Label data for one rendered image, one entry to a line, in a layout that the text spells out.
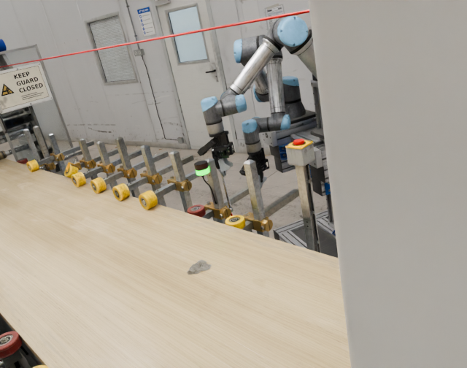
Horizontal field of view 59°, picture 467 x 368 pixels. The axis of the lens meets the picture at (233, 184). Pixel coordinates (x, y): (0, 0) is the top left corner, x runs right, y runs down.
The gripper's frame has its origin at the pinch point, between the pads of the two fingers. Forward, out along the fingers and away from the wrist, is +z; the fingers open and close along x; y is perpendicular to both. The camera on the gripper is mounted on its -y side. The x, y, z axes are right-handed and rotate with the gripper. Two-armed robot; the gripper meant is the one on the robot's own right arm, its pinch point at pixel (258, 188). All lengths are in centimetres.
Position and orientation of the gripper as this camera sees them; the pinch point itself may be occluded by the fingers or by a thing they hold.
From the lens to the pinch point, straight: 217.3
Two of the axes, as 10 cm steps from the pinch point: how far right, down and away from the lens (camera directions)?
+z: 2.0, 9.0, 3.8
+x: -7.1, -1.4, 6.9
